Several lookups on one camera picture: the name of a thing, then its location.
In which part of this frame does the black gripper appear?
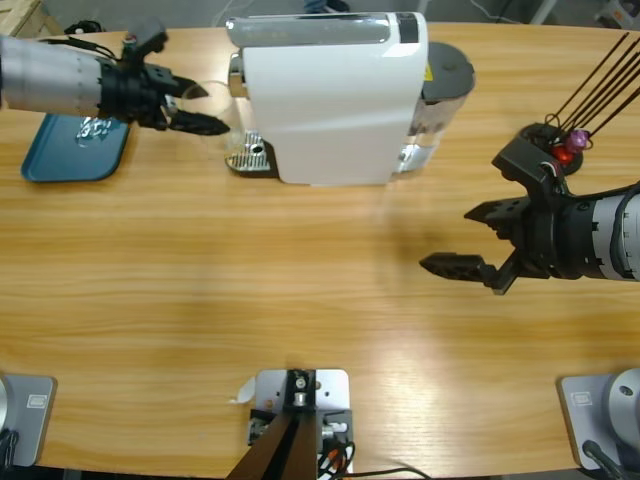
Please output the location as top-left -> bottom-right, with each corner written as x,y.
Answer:
98,57 -> 231,136
418,193 -> 596,296

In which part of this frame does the clear drinking glass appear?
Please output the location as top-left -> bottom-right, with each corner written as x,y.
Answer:
182,79 -> 246,154

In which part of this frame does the white capsule coffee machine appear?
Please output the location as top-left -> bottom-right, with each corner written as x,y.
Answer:
223,10 -> 431,189

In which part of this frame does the metal drip tray grate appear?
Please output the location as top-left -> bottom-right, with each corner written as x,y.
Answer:
223,128 -> 279,179

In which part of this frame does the crumpled clear foil wrapper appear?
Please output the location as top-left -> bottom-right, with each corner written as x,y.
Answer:
74,117 -> 114,149

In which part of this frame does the black floor equipment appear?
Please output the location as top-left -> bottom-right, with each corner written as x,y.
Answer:
64,19 -> 104,36

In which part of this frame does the teal plastic serving tray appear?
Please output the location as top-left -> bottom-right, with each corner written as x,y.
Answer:
20,112 -> 132,184

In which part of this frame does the black capsule holder with rods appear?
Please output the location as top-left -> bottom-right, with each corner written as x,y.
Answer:
519,32 -> 640,176

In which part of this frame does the bystander in blue jeans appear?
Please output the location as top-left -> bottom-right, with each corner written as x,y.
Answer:
304,0 -> 351,14

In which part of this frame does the clear water tank grey lid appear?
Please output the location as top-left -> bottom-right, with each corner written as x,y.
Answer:
392,41 -> 477,177

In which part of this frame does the wooden crate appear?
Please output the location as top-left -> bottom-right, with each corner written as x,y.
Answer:
0,0 -> 64,41

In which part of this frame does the white mounting block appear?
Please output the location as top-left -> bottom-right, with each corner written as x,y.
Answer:
248,368 -> 356,476

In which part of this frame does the white paper tab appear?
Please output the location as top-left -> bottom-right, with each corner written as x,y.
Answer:
229,377 -> 257,404

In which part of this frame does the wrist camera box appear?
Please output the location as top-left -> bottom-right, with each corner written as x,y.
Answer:
492,133 -> 571,201
122,17 -> 169,57

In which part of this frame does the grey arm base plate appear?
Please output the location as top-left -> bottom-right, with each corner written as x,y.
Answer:
557,368 -> 640,471
0,374 -> 59,467

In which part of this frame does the grey metal frame leg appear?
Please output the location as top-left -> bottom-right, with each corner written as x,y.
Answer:
529,0 -> 559,25

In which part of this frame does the black cable at base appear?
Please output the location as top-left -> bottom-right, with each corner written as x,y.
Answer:
0,428 -> 21,467
582,439 -> 626,480

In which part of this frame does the black power cable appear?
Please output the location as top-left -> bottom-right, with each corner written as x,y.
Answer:
349,467 -> 431,480

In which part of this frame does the dark brown post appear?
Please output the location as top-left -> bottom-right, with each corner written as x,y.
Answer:
224,368 -> 319,480

